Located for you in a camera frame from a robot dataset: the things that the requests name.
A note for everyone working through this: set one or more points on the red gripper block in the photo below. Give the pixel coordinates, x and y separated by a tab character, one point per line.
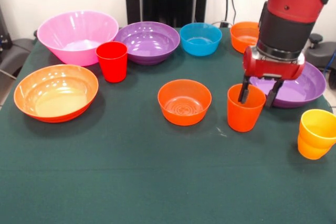
273	69

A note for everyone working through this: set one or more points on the small orange bowl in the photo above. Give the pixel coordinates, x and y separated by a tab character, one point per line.
183	115
242	44

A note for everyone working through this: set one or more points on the red cup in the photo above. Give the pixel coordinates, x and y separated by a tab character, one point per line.
113	66

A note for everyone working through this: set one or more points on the purple bowl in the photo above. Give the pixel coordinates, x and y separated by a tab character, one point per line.
149	40
302	95

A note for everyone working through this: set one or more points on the yellow cup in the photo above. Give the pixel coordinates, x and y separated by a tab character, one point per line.
317	119

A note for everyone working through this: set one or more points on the blue bowl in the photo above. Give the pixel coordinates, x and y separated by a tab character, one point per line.
200	45

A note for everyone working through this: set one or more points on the light orange cup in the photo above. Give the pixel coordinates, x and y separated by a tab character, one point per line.
311	151

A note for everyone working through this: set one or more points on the dark green tablecloth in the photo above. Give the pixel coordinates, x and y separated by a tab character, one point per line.
157	169

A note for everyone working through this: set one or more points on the pink bowl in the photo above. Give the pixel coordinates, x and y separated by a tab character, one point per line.
78	27

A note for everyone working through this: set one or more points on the large orange bowl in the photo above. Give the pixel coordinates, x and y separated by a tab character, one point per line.
56	95

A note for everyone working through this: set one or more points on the black pedestal foot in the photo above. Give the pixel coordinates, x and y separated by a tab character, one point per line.
319	56

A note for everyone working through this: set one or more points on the grey pedestal foot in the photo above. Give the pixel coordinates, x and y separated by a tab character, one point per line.
15	51

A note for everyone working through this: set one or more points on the black equipment frame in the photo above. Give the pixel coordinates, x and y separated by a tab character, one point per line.
4	32

